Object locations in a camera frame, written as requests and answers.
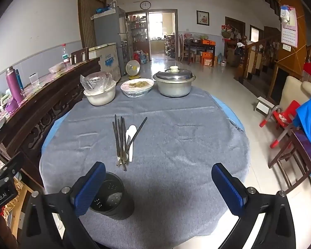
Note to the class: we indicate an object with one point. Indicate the dark wooden chair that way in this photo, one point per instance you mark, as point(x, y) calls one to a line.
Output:
point(79, 55)

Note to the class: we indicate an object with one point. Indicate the clear plastic cup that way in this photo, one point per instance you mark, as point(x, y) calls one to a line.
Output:
point(34, 80)

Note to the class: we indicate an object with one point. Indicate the small round fan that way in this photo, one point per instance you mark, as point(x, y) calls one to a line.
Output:
point(133, 67)

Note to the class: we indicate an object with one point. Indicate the glass display cabinet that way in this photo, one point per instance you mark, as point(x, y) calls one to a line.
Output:
point(137, 33)

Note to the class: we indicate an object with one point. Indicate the wrapped bowl of food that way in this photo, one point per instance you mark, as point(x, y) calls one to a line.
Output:
point(137, 87)

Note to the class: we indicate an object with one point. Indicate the metal pot lid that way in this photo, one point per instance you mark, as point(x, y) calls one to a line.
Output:
point(174, 75)

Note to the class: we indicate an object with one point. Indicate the dark wooden dining table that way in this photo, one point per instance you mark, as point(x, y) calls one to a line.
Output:
point(199, 47)

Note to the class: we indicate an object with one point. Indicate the grey tablecloth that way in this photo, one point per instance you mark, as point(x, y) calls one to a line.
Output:
point(171, 134)

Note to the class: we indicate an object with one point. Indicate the wall clock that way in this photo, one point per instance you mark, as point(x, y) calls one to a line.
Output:
point(145, 5)

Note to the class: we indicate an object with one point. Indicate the black perforated utensil holder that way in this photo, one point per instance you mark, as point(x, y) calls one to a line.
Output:
point(116, 186)

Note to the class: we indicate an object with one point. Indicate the flat orange box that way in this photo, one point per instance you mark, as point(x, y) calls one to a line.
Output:
point(207, 42)

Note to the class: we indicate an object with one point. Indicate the grey refrigerator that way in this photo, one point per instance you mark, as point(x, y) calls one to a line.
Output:
point(108, 28)

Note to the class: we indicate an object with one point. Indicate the blue water jug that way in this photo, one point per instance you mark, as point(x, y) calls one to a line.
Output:
point(143, 58)

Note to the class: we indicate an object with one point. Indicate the brown door curtain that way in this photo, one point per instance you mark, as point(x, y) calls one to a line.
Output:
point(89, 15)

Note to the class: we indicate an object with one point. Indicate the beige armchair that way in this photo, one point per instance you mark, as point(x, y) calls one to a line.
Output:
point(292, 90)

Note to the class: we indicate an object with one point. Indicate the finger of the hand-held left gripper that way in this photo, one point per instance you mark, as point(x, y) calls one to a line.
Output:
point(10, 164)

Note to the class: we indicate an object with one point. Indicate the bundle of dark chopsticks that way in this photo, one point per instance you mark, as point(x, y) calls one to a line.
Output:
point(120, 158)

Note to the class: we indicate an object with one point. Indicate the pink checked table cover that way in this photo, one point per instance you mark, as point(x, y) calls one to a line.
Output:
point(45, 79)

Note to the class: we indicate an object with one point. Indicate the wooden stair railing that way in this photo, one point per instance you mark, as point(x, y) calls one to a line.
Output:
point(256, 54)

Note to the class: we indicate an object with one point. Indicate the framed picture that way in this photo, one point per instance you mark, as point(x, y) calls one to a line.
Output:
point(202, 18)

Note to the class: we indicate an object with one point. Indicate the purple thermos cap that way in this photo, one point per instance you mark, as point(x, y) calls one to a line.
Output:
point(11, 106)

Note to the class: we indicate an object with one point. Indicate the white step stool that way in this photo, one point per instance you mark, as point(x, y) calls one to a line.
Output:
point(264, 106)

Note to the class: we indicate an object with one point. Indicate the white spoon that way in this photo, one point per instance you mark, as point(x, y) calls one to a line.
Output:
point(131, 134)

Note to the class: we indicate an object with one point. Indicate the blue thermos bottle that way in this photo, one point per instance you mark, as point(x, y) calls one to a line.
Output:
point(19, 79)

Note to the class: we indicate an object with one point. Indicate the red-capped water bottle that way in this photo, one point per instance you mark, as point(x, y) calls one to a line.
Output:
point(65, 57)

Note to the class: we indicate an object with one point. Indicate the wooden chair with purple seat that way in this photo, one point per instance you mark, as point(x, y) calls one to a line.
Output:
point(304, 147)

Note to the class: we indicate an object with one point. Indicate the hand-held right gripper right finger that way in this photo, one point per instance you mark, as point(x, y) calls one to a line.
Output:
point(228, 189)

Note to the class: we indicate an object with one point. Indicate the wall calendar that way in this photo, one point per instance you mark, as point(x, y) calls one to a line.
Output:
point(289, 31)

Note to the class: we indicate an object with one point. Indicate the clear food container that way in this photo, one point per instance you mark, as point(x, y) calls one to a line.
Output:
point(56, 68)

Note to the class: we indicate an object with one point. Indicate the red child chair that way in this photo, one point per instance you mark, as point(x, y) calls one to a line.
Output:
point(282, 116)

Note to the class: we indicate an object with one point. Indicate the white bowl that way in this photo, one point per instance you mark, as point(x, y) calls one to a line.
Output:
point(99, 98)

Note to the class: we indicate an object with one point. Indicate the orange carton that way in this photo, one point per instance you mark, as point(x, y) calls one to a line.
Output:
point(207, 58)

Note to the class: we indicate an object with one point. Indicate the purple thermos bottle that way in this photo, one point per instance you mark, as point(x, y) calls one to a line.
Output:
point(14, 85)

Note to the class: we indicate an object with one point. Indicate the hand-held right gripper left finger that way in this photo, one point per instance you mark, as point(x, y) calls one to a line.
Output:
point(89, 189)

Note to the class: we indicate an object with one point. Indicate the carved wooden sideboard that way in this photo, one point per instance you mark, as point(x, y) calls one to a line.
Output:
point(41, 114)

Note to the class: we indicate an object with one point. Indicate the blue cloth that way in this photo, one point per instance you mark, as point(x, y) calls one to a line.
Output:
point(309, 124)

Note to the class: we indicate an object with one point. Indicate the white chest freezer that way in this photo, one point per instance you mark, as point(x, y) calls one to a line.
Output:
point(107, 59)

